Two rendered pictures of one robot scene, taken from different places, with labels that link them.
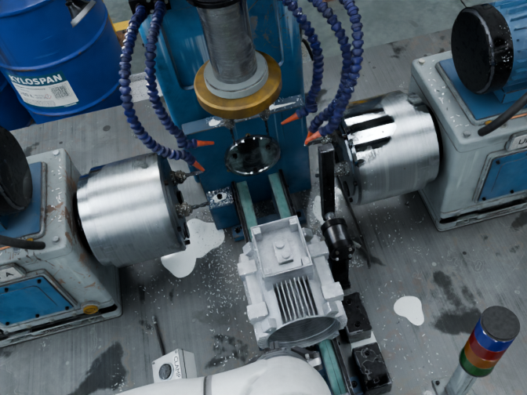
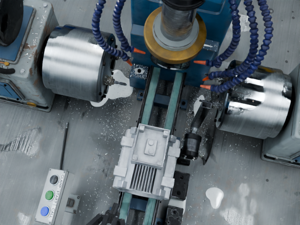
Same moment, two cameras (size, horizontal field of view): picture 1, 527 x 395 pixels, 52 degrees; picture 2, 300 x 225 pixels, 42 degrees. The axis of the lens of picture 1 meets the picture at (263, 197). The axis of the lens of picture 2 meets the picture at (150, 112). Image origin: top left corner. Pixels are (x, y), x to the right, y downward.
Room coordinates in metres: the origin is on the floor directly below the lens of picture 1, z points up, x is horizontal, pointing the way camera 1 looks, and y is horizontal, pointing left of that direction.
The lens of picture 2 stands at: (0.28, -0.05, 2.33)
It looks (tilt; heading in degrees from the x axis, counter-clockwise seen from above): 73 degrees down; 10
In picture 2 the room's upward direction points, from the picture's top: 6 degrees clockwise
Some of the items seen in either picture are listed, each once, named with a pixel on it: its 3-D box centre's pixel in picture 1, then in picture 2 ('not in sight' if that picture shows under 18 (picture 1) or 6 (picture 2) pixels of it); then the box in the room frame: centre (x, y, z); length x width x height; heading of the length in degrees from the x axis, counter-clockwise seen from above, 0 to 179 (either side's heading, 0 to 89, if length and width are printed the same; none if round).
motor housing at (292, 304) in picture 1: (290, 291); (147, 164); (0.50, -0.02, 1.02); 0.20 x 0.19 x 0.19; 4
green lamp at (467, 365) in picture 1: (478, 356); not in sight; (0.28, -0.33, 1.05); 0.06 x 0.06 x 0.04
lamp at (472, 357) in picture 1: (484, 348); not in sight; (0.28, -0.33, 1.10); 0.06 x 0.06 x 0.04
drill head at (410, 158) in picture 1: (390, 144); (258, 101); (0.82, -0.33, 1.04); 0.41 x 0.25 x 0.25; 93
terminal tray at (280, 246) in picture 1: (281, 254); (150, 147); (0.54, -0.01, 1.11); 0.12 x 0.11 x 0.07; 4
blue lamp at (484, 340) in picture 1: (496, 329); not in sight; (0.28, -0.33, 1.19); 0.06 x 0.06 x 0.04
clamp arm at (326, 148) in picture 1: (327, 185); (199, 117); (0.68, -0.14, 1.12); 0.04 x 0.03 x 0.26; 3
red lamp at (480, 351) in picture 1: (489, 338); not in sight; (0.28, -0.33, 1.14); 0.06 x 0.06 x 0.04
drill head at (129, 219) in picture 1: (117, 215); (68, 60); (0.78, 0.35, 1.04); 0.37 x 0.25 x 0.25; 93
